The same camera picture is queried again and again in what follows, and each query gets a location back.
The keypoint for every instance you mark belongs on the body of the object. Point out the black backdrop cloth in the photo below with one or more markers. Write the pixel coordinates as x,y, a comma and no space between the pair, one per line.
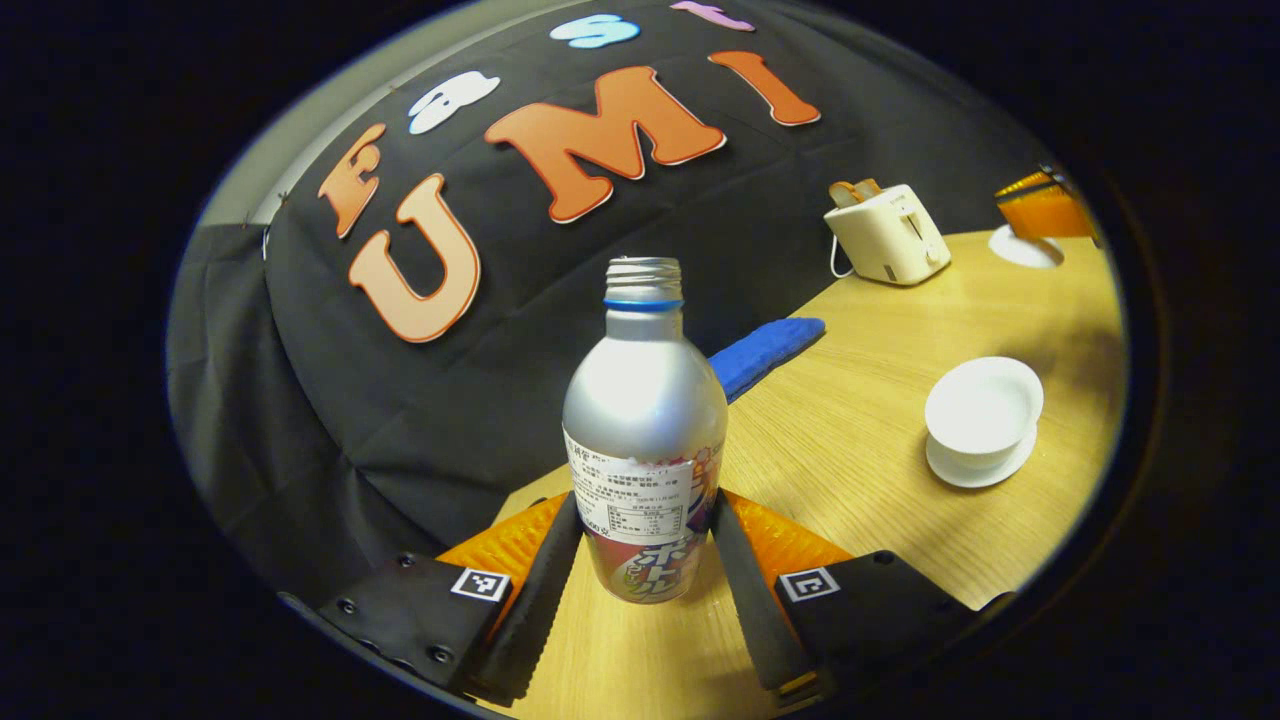
500,400

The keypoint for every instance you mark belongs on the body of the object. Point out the white teacup lid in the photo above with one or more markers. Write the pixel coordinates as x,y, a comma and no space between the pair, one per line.
1025,250

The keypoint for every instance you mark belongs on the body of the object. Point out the toasted bread slice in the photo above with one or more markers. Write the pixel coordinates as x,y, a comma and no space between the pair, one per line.
868,187
843,193

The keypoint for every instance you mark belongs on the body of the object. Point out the silver water bottle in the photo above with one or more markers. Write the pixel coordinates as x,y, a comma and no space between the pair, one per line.
645,420

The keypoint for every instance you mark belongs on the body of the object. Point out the white teacup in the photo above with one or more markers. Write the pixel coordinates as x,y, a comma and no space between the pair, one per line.
985,405

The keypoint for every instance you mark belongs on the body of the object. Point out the blue towel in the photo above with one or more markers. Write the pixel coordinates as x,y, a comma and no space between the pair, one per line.
765,350

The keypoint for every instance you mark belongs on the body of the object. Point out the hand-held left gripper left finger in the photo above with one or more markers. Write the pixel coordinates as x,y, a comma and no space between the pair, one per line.
540,610

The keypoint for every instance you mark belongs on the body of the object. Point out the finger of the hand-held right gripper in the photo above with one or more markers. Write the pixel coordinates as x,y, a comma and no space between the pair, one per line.
1030,183
1050,215

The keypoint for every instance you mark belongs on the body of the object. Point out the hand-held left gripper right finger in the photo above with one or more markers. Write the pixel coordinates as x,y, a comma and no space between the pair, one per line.
755,610

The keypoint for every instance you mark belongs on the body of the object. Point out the white saucer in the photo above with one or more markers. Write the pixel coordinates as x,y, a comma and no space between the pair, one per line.
975,477

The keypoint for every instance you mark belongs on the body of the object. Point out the white toaster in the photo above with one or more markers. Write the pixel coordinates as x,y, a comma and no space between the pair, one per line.
890,235

